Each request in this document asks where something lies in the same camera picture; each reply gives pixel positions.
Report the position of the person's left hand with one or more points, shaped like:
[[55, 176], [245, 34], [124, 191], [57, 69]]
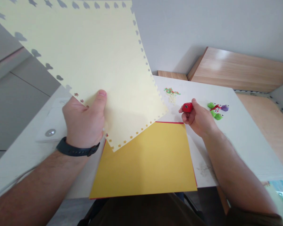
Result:
[[85, 124]]

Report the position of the person's right hand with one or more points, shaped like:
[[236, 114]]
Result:
[[201, 121]]

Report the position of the pale yellow punched paper sheet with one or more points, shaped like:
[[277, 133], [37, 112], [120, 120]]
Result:
[[85, 47]]

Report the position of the green frog paper punch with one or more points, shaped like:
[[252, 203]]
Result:
[[219, 117], [211, 105]]

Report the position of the red frog paper punch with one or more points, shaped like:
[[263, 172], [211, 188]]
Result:
[[216, 107]]

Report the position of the purple frog paper punch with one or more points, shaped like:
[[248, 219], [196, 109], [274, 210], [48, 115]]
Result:
[[225, 108]]

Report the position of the red paper sheet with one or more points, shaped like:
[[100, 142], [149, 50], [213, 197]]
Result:
[[169, 122]]

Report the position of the white device with round button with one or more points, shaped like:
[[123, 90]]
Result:
[[49, 131]]

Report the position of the pile of paper confetti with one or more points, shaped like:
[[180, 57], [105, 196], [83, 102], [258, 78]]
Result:
[[172, 93]]

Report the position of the golden yellow paper sheet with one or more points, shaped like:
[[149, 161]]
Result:
[[146, 162]]

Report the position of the person's body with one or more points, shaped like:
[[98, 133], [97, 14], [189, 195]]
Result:
[[151, 212]]

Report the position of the pale green sheet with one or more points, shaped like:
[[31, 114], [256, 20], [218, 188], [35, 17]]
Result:
[[281, 202]]

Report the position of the wooden bed frame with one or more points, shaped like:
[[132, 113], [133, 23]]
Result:
[[240, 68]]

